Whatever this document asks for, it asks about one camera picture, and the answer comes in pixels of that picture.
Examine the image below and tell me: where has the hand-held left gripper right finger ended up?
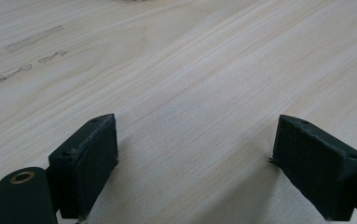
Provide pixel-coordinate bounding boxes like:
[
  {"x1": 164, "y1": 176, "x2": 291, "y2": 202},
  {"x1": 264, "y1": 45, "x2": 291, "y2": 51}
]
[{"x1": 268, "y1": 114, "x2": 357, "y2": 222}]

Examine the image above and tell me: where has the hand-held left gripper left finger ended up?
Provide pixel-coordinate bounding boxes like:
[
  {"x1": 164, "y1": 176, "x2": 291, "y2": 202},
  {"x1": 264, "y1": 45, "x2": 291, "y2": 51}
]
[{"x1": 48, "y1": 113, "x2": 119, "y2": 220}]

